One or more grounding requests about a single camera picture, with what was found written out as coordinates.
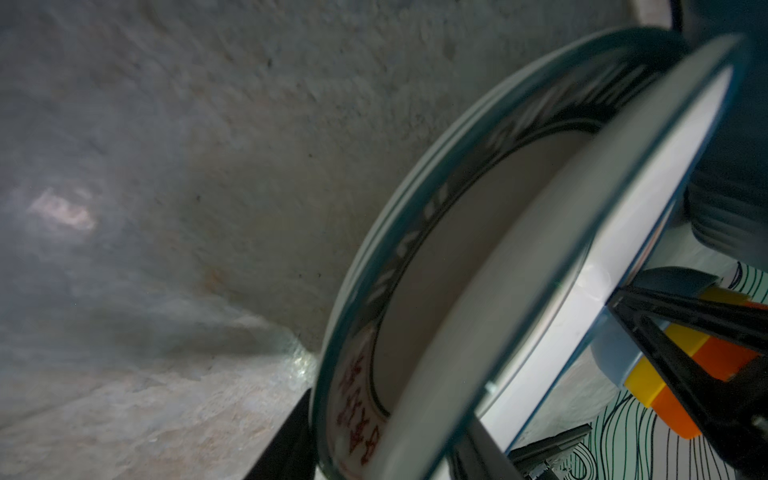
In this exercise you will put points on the orange top bowl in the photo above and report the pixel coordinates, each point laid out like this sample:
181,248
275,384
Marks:
745,425

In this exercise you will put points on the yellow middle bowl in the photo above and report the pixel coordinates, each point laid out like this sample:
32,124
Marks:
743,323

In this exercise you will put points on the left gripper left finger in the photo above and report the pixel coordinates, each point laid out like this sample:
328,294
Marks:
291,453

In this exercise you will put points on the white plate teal line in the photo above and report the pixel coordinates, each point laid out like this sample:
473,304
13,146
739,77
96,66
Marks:
518,321

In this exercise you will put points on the teal plastic bin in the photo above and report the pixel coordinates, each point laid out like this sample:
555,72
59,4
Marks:
727,193

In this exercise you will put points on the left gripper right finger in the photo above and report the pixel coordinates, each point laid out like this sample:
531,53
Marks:
475,456

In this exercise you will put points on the teal rim lettered plate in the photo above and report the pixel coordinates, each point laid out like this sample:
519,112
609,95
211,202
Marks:
447,216

